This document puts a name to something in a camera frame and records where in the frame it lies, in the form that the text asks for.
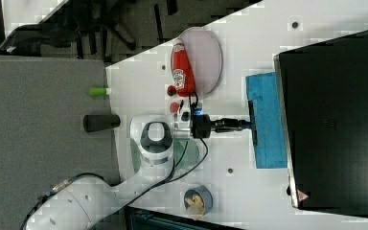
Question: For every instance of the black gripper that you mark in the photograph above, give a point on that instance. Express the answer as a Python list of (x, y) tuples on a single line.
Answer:
[(203, 126)]

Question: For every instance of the black steel toaster oven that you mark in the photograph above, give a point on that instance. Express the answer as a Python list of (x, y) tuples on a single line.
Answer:
[(310, 117)]

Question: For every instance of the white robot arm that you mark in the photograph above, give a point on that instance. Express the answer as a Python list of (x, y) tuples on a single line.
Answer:
[(82, 201)]

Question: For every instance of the pink strawberry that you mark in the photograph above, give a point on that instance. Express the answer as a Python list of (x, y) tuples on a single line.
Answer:
[(174, 107)]

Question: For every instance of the dark red strawberry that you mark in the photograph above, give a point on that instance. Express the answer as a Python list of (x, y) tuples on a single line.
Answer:
[(171, 91)]

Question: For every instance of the red ketchup bottle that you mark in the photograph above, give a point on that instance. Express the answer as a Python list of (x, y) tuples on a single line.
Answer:
[(182, 72)]

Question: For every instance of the grey round plate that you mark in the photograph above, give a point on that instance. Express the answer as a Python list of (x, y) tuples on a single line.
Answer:
[(205, 56)]

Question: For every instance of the blue cup with fries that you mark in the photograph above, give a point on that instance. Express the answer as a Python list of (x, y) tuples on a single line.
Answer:
[(198, 202)]

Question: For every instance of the green marker cap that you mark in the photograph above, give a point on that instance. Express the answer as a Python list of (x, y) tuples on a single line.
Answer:
[(99, 91)]

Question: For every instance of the black office chair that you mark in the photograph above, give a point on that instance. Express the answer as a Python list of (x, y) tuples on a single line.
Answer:
[(60, 22)]

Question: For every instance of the black cylinder post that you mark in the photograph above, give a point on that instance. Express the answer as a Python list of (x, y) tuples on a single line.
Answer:
[(93, 123)]

